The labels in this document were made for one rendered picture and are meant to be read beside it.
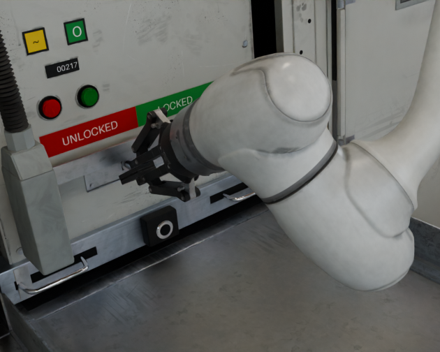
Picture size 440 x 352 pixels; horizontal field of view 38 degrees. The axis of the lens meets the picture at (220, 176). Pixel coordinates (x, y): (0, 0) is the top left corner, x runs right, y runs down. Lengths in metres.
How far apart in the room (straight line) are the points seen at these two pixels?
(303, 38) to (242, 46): 0.11
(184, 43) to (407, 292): 0.51
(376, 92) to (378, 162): 0.63
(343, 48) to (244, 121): 0.61
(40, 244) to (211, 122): 0.33
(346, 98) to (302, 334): 0.50
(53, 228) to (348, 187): 0.41
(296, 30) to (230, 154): 0.52
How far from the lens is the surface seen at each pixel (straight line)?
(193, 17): 1.05
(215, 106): 0.65
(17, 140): 0.85
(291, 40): 1.14
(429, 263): 1.05
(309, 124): 0.61
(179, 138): 0.74
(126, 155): 0.98
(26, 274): 1.01
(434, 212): 1.61
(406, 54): 1.35
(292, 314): 0.95
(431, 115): 0.73
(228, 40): 1.10
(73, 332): 0.98
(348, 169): 0.67
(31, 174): 0.85
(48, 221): 0.88
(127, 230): 1.07
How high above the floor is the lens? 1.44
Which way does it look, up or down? 26 degrees down
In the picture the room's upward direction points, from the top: 5 degrees counter-clockwise
